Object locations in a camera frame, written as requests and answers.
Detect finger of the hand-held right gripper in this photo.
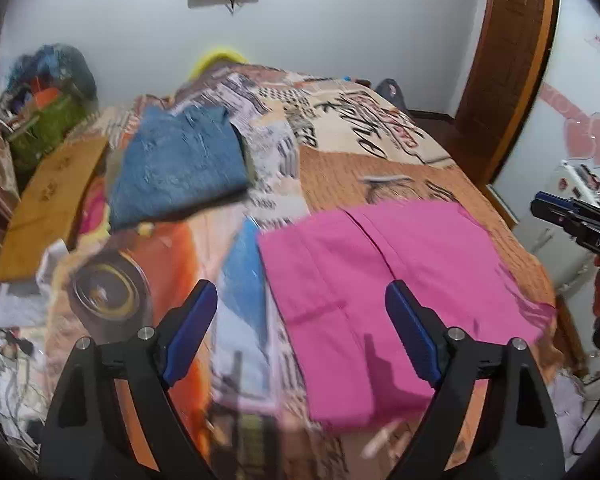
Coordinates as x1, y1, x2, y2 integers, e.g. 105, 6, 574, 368
530, 199, 592, 242
535, 191, 600, 222

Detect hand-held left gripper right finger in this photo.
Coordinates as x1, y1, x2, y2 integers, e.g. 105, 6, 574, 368
385, 280, 567, 480

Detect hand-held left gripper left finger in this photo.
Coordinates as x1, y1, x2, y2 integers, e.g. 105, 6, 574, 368
37, 280, 219, 480

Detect pink pants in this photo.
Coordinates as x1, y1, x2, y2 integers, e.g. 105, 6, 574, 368
256, 202, 558, 431

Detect white refrigerator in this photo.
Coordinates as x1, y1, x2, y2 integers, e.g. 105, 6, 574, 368
512, 160, 600, 291

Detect brown wooden door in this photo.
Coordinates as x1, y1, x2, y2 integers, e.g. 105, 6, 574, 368
452, 0, 562, 186

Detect white cloth on floor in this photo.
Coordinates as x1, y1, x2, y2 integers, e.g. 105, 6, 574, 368
547, 370, 600, 456

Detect folded blue jeans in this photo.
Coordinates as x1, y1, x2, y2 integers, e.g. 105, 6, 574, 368
107, 105, 253, 231

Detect pile of white cloths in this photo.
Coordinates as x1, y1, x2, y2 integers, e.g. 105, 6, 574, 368
0, 327, 56, 476

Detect yellow-brown cardboard piece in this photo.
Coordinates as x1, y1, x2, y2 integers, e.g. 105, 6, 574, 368
0, 135, 111, 282

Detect bed with printed sheet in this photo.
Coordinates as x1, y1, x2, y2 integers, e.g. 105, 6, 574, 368
0, 62, 566, 480

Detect dark backpack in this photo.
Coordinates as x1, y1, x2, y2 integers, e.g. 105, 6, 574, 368
375, 78, 410, 110

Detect pile of clothes and bags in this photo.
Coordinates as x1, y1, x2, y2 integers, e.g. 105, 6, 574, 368
0, 42, 101, 173

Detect yellow round cushion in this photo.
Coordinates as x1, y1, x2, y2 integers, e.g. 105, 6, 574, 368
189, 47, 251, 81

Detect pink wall sticker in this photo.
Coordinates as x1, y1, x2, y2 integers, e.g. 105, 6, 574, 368
537, 82, 600, 168

